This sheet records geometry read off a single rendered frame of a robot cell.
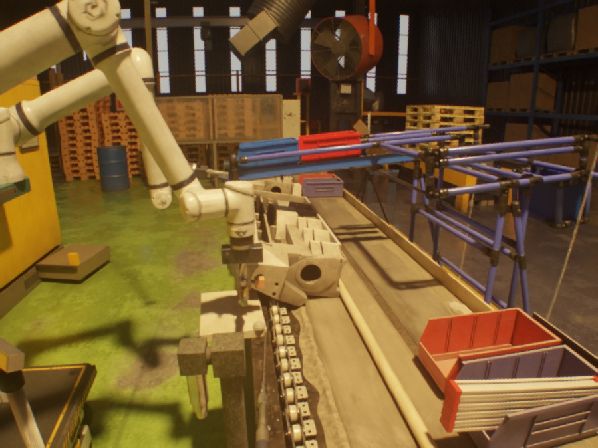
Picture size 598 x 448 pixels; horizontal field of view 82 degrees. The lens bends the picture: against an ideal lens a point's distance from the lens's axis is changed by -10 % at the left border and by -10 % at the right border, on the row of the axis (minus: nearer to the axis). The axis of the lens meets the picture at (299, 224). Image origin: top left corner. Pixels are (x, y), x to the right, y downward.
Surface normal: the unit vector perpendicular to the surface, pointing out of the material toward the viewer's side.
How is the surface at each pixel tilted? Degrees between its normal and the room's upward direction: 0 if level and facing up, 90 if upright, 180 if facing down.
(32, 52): 111
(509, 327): 88
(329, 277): 90
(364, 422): 0
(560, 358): 88
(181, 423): 0
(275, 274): 90
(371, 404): 0
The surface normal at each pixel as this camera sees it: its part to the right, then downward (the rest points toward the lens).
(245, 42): 0.15, 0.29
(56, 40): 0.59, 0.55
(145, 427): 0.00, -0.96
